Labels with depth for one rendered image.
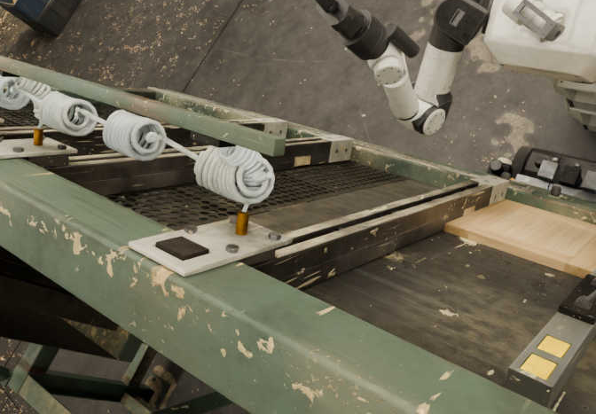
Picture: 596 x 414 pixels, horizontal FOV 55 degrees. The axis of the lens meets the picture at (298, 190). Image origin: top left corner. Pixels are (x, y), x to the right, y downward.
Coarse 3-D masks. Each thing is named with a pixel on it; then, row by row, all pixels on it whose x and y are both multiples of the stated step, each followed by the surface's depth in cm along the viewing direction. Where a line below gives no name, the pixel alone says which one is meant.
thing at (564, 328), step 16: (592, 272) 102; (560, 320) 80; (576, 320) 81; (544, 336) 75; (560, 336) 75; (576, 336) 76; (592, 336) 84; (528, 352) 70; (544, 352) 71; (576, 352) 72; (512, 368) 66; (560, 368) 67; (512, 384) 66; (528, 384) 65; (544, 384) 64; (560, 384) 68; (544, 400) 64
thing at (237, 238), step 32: (256, 160) 72; (448, 192) 134; (480, 192) 140; (224, 224) 78; (256, 224) 80; (320, 224) 95; (352, 224) 101; (384, 224) 102; (416, 224) 114; (160, 256) 64; (224, 256) 67; (256, 256) 75; (288, 256) 81; (320, 256) 88; (352, 256) 96
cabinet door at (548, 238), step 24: (480, 216) 136; (504, 216) 140; (528, 216) 144; (552, 216) 147; (480, 240) 122; (504, 240) 120; (528, 240) 124; (552, 240) 127; (576, 240) 130; (552, 264) 114; (576, 264) 112
